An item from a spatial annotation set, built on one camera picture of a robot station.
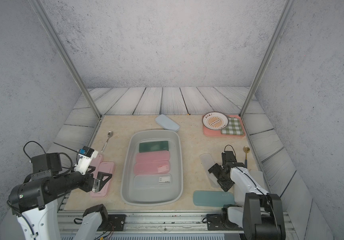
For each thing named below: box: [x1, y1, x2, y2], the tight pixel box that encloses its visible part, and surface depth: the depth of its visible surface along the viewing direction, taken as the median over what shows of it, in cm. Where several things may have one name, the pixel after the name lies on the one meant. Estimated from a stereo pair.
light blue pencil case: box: [155, 114, 181, 132], surface depth 117 cm
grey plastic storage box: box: [120, 129, 184, 207], surface depth 91 cm
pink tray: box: [203, 115, 246, 137], surface depth 112 cm
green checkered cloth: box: [221, 117, 245, 136], surface depth 113 cm
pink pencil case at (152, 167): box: [134, 161, 171, 174], surface depth 94 cm
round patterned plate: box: [202, 111, 229, 131], surface depth 117 cm
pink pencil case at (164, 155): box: [135, 150, 170, 163], surface depth 100 cm
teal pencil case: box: [193, 190, 235, 208], surface depth 82 cm
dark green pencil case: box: [139, 140, 169, 153], surface depth 102 cm
